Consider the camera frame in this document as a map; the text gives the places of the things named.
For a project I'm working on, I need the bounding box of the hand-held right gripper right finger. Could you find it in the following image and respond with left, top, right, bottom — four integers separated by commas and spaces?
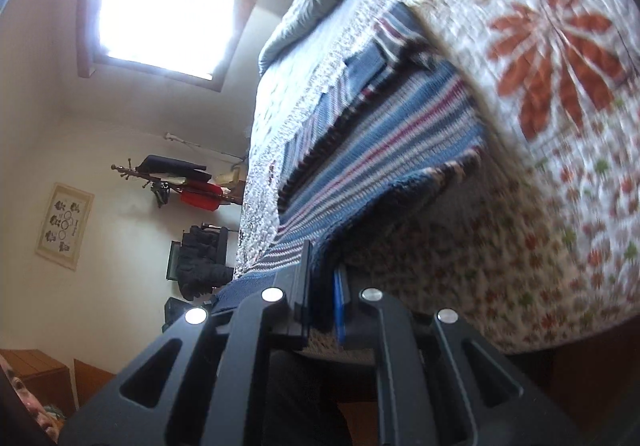
332, 267, 601, 446

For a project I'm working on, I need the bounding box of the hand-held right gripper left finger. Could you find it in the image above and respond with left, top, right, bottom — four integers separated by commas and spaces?
57, 241, 313, 446

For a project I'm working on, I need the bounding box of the striped knit sweater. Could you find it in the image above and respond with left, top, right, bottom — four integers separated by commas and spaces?
215, 1, 488, 352

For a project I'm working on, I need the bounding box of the black jacket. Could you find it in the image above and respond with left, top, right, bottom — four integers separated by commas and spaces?
177, 223, 236, 302

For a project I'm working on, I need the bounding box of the yellow cardboard box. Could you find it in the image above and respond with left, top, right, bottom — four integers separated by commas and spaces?
219, 168, 246, 193

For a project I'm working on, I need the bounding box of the black chair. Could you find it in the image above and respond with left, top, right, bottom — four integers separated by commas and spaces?
165, 223, 236, 299

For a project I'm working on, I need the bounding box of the red bag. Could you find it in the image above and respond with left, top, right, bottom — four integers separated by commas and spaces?
179, 183, 223, 211

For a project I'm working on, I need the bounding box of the dark hanging coat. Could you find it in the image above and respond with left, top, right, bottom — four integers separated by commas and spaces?
135, 154, 213, 184

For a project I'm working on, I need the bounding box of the wooden coat rack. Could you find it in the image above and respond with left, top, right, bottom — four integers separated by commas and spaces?
111, 157, 246, 207

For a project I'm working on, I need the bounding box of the pale blue quilted sheet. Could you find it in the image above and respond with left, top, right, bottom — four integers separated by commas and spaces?
250, 0, 396, 147

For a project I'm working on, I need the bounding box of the floral quilted bedspread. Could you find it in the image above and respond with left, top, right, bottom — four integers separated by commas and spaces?
235, 0, 640, 357

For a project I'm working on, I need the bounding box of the light blue duvet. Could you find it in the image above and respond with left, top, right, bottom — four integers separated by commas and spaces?
257, 0, 371, 77

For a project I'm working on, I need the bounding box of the wooden cabinet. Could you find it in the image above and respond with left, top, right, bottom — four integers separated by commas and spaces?
0, 348, 68, 419

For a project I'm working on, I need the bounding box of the window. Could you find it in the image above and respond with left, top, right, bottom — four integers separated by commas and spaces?
77, 0, 311, 94

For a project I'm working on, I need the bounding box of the white wall cable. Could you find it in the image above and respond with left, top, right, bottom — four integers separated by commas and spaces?
165, 131, 246, 162

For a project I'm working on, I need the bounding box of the wall poster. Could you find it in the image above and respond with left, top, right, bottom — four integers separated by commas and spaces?
35, 182, 95, 271

